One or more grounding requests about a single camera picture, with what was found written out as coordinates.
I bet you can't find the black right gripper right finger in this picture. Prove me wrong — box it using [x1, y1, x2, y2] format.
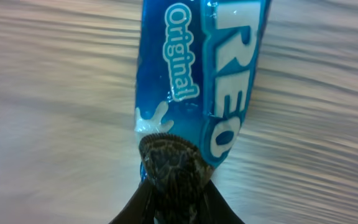
[200, 180, 245, 224]

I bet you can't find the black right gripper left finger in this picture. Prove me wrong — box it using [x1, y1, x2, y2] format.
[109, 180, 155, 224]

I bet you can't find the blue oreo packet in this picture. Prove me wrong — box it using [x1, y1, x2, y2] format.
[134, 0, 271, 223]

